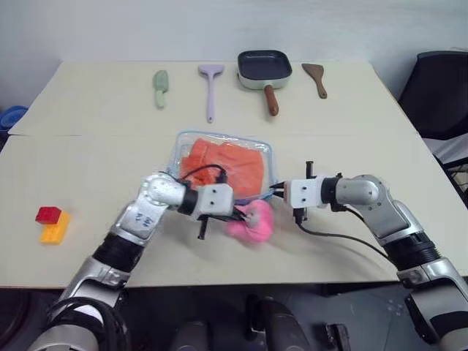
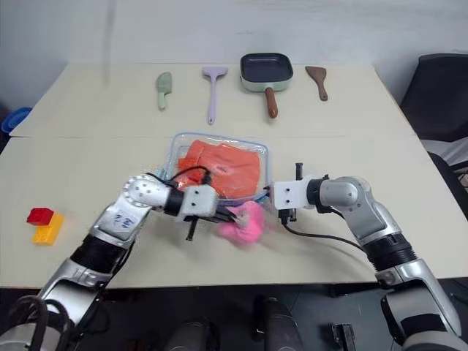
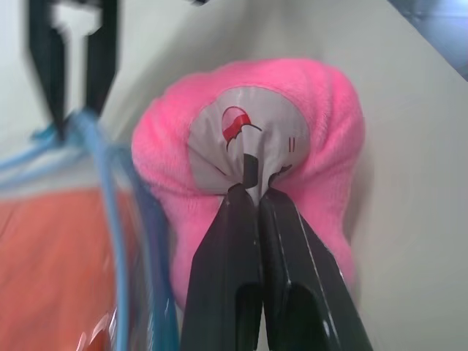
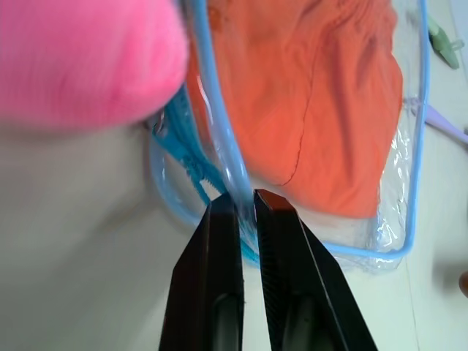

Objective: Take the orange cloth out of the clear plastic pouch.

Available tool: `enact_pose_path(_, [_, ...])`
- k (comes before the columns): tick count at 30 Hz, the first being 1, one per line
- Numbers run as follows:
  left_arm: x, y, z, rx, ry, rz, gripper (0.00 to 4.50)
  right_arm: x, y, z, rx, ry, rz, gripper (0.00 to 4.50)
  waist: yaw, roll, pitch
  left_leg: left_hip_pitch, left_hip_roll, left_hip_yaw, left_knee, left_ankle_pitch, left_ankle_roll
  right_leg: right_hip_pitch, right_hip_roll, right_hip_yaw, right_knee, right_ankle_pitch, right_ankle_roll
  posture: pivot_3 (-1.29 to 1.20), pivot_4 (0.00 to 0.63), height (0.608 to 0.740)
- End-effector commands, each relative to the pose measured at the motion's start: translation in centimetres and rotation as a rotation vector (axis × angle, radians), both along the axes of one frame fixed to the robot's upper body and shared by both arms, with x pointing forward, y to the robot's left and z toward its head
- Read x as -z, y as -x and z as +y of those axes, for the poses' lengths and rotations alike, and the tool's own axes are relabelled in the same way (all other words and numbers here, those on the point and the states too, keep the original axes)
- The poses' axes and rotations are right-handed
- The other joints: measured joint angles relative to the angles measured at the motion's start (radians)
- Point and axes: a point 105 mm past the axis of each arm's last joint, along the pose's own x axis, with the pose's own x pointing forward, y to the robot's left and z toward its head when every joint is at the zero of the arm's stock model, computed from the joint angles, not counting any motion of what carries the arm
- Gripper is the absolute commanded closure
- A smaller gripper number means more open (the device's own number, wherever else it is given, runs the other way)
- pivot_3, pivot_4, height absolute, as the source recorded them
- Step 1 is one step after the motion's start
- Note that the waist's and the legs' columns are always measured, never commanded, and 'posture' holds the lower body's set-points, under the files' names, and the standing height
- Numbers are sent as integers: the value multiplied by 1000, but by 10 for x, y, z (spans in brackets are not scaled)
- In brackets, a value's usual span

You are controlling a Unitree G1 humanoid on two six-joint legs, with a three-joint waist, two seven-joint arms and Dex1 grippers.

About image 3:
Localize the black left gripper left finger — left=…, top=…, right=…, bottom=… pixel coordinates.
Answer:
left=180, top=182, right=265, bottom=351

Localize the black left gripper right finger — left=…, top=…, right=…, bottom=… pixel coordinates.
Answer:
left=259, top=192, right=374, bottom=351

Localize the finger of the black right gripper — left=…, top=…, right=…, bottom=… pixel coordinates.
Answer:
left=85, top=0, right=121, bottom=117
left=25, top=0, right=70, bottom=142

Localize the clear plastic pouch blue trim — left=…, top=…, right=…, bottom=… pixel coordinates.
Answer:
left=0, top=108, right=181, bottom=351

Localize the orange cloth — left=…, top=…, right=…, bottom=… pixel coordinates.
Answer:
left=0, top=186, right=122, bottom=351

